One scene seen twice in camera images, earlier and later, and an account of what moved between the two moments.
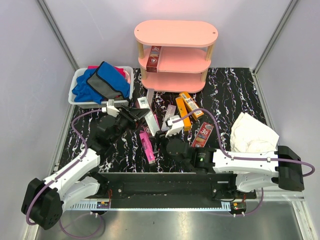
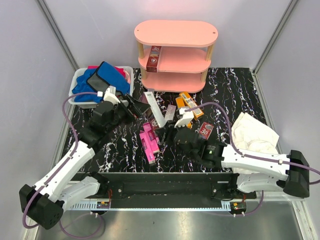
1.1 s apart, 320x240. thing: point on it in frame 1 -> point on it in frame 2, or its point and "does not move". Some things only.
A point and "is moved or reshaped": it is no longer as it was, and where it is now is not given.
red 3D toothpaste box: [150, 117] is moved or reshaped
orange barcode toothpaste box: [191, 105] does not move
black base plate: [168, 187] does not move
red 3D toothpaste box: [152, 65] does not move
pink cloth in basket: [124, 72] does not move
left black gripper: [134, 115] -> [137, 108]
